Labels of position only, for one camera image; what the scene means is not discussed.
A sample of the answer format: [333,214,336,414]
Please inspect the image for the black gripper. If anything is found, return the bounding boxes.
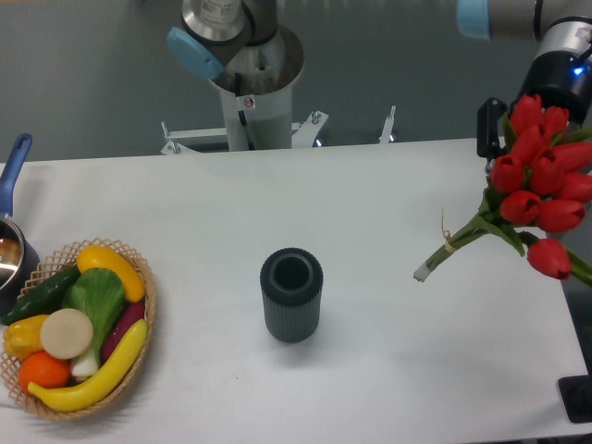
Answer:
[476,51,591,158]

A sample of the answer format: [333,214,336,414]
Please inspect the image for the red tulip bouquet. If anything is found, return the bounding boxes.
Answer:
[413,93,591,285]

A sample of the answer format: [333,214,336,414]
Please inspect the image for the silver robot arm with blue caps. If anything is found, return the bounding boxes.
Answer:
[166,1,591,151]

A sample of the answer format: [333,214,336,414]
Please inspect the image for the black device at table edge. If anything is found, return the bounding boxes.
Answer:
[558,375,591,424]

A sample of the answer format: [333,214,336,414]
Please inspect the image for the purple sweet potato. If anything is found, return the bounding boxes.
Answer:
[101,302,145,363]

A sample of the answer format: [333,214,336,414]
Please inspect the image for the green bok choy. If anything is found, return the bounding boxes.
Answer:
[61,268,125,381]

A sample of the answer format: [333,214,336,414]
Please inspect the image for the woven wicker basket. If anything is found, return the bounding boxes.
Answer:
[0,237,157,421]

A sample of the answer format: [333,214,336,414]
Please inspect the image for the yellow banana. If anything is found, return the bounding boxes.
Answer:
[28,319,148,413]

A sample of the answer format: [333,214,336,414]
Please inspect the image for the beige round disc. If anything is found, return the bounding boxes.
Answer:
[40,308,93,360]

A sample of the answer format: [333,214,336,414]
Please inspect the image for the green cucumber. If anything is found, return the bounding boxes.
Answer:
[1,266,80,326]

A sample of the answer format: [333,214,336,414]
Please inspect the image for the orange fruit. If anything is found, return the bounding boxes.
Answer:
[18,351,70,392]

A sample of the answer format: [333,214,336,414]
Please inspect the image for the yellow bell pepper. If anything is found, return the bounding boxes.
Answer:
[3,314,49,360]

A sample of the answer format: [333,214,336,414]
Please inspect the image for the white metal base frame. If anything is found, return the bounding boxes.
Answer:
[161,105,397,155]

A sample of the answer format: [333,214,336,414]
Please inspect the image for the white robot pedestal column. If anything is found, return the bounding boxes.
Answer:
[212,25,304,152]

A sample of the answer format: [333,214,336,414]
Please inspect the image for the blue handled saucepan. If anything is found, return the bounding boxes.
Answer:
[1,133,40,315]

